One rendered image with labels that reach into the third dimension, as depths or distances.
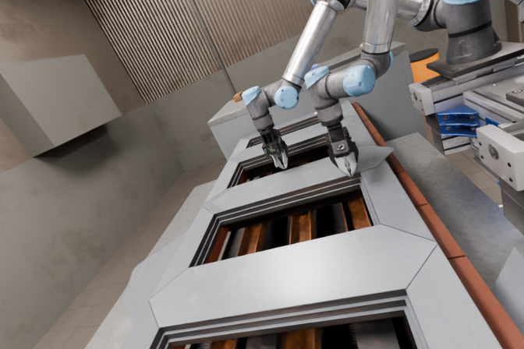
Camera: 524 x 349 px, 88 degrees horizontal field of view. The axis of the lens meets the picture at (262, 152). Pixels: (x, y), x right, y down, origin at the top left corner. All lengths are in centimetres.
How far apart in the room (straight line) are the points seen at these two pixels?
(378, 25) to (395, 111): 112
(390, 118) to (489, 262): 117
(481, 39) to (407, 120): 87
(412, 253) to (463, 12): 77
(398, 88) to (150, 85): 369
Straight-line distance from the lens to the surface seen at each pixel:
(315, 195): 97
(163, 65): 448
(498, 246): 94
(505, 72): 121
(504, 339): 62
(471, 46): 115
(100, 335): 119
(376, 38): 83
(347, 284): 64
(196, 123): 448
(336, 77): 78
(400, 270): 64
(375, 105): 184
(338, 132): 85
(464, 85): 116
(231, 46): 406
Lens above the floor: 135
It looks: 20 degrees down
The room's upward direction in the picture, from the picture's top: 25 degrees counter-clockwise
